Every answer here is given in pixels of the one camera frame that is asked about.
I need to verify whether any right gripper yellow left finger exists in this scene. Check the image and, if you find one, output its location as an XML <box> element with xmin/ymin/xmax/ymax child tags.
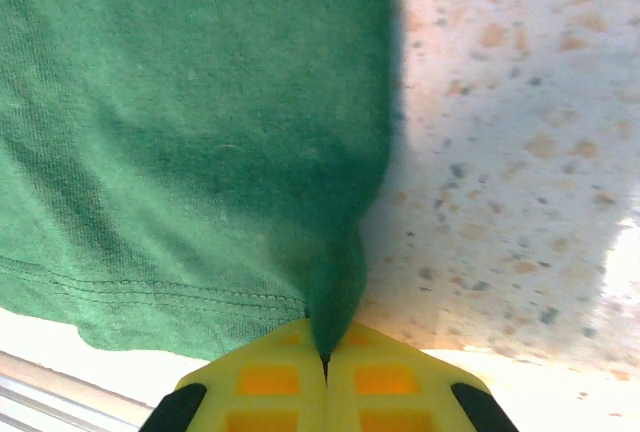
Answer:
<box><xmin>144</xmin><ymin>319</ymin><xmax>327</xmax><ymax>432</ymax></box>

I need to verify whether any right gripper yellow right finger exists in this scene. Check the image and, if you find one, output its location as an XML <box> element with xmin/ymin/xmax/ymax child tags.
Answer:
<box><xmin>324</xmin><ymin>321</ymin><xmax>521</xmax><ymax>432</ymax></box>

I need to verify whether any green t-shirt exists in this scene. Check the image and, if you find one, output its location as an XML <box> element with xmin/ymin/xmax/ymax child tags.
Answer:
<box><xmin>0</xmin><ymin>0</ymin><xmax>401</xmax><ymax>361</ymax></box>

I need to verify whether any aluminium mounting rail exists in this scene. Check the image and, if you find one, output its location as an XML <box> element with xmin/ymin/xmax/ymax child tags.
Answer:
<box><xmin>0</xmin><ymin>349</ymin><xmax>154</xmax><ymax>432</ymax></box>

